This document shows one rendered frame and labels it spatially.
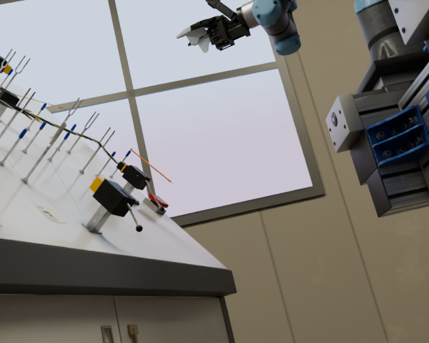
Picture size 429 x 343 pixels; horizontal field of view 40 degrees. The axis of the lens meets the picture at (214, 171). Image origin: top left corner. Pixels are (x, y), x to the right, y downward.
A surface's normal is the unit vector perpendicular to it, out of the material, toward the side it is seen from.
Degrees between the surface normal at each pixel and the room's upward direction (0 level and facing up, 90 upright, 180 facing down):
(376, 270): 90
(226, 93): 90
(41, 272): 90
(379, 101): 90
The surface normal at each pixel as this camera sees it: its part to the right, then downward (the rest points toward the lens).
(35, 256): 0.90, -0.32
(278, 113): 0.02, -0.31
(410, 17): -0.97, 0.21
